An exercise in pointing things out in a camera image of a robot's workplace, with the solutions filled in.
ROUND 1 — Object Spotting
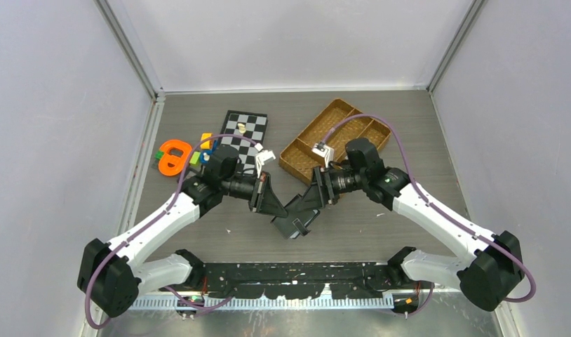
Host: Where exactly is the lime green block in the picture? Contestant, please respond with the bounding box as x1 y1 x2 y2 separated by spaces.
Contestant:
189 151 201 166

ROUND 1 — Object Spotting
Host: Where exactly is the woven wicker tray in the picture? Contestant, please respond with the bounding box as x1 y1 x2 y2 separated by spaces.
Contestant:
278 98 392 187

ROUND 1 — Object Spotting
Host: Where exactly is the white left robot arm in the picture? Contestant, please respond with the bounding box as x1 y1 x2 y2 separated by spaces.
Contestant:
77 144 288 318

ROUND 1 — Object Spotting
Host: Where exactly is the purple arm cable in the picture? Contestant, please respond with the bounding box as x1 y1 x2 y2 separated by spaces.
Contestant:
320 114 537 319
84 134 265 330

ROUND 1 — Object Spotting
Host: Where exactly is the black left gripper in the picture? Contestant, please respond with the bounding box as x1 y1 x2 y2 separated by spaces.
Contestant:
220 171 287 216

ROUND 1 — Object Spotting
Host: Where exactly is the black leather card holder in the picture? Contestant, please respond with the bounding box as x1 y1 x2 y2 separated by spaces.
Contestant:
271 208 321 239

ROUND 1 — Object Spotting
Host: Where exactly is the yellow toy brick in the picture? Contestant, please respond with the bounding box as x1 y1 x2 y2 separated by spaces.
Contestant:
200 133 215 150

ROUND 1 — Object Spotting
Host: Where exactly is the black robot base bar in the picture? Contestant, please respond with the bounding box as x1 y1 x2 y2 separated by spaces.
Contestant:
170 262 431 300

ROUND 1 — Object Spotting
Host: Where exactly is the black and silver chessboard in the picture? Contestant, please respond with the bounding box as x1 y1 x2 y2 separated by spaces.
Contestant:
219 110 269 173

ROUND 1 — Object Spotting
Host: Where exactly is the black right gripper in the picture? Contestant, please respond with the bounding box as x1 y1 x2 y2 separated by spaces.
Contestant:
296 165 367 213

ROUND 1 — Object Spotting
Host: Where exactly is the orange curved toy track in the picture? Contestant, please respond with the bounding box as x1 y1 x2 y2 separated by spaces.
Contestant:
158 139 192 176

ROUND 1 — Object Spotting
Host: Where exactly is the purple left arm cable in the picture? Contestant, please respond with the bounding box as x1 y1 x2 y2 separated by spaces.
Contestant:
84 134 265 330

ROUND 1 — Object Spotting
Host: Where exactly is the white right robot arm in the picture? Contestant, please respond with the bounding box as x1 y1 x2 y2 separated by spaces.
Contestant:
297 138 527 312

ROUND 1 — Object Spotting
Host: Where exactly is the blue toy brick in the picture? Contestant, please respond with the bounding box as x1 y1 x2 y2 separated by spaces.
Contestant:
199 149 214 164

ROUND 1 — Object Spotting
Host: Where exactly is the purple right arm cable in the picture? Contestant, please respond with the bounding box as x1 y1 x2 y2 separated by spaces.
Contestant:
320 114 537 319

